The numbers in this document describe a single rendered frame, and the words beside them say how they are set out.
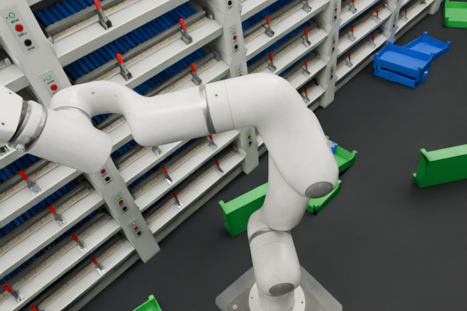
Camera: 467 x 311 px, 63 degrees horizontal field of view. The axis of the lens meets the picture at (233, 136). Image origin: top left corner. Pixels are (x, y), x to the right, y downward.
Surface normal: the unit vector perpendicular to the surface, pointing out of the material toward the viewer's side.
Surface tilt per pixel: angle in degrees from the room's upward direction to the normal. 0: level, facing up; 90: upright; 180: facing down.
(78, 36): 23
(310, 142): 44
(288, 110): 70
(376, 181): 0
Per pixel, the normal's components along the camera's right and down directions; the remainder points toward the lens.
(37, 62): 0.69, 0.45
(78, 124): 0.72, -0.61
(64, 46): 0.15, -0.48
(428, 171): 0.15, 0.69
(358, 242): -0.13, -0.70
